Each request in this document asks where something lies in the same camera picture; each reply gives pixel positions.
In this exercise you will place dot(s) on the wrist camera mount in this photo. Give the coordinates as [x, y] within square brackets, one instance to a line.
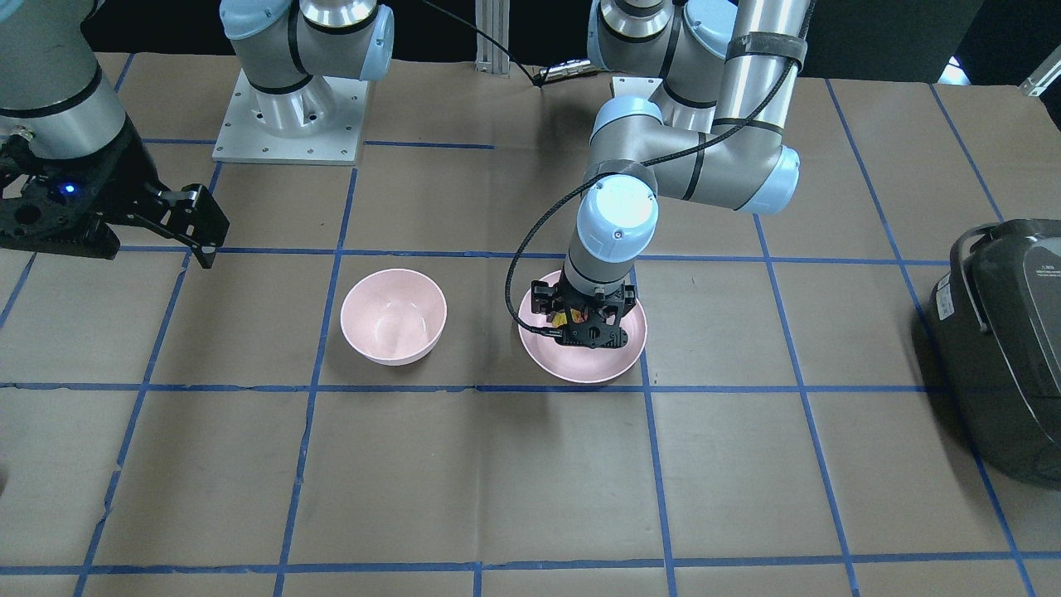
[592, 334]
[60, 209]

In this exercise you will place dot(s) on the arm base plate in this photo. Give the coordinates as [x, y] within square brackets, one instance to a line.
[631, 86]
[320, 124]

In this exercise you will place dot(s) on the red yellow apple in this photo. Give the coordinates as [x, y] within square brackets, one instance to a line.
[568, 317]

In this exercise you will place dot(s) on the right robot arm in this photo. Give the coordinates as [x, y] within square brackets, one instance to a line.
[71, 143]

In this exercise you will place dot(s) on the pink bowl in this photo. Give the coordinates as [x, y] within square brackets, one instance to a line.
[394, 316]

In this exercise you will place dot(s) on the pink plate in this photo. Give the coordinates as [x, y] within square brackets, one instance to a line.
[586, 365]

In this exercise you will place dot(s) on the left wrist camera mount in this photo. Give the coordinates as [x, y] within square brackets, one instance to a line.
[592, 334]

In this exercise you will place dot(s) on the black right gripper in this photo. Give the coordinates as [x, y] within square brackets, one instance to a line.
[126, 172]

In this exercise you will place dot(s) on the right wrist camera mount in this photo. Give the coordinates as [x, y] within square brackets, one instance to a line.
[60, 209]

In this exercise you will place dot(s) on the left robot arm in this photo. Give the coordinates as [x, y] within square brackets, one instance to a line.
[712, 132]

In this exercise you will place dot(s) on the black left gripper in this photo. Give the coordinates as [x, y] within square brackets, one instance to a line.
[542, 297]

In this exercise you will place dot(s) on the dark grey rice cooker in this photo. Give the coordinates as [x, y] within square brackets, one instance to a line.
[996, 318]

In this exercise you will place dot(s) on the aluminium frame post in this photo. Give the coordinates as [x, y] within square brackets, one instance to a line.
[492, 22]

